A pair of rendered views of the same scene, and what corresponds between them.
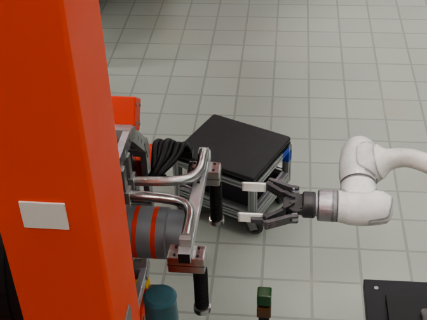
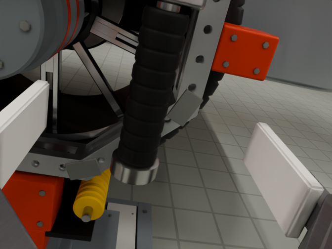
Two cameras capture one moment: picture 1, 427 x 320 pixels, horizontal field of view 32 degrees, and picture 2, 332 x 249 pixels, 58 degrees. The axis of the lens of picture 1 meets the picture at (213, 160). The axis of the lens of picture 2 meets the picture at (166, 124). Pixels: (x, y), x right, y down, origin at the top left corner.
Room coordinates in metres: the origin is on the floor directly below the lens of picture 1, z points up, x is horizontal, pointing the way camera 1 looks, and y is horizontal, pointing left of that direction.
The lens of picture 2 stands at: (1.59, -0.24, 0.91)
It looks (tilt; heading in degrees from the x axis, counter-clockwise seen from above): 23 degrees down; 73
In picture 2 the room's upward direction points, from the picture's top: 14 degrees clockwise
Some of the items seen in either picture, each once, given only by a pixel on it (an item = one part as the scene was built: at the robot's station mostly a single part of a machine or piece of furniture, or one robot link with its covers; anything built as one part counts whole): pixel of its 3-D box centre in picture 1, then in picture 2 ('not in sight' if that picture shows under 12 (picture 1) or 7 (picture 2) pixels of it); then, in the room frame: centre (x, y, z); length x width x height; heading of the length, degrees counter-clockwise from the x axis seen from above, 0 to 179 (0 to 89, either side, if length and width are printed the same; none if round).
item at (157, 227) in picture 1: (148, 232); (15, 7); (1.49, 0.18, 0.85); 0.21 x 0.14 x 0.14; 82
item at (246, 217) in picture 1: (250, 217); (19, 129); (1.56, -0.10, 0.83); 0.07 x 0.01 x 0.03; 82
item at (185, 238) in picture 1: (155, 204); not in sight; (1.39, 0.14, 1.03); 0.19 x 0.18 x 0.11; 82
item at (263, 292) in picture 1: (264, 296); not in sight; (1.44, -0.13, 0.64); 0.04 x 0.04 x 0.04; 82
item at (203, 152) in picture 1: (168, 156); not in sight; (1.58, 0.12, 1.03); 0.19 x 0.18 x 0.11; 82
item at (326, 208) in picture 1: (325, 205); not in sight; (1.60, -0.31, 0.83); 0.09 x 0.06 x 0.09; 172
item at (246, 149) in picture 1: (233, 174); not in sight; (2.61, -0.09, 0.17); 0.43 x 0.36 x 0.34; 58
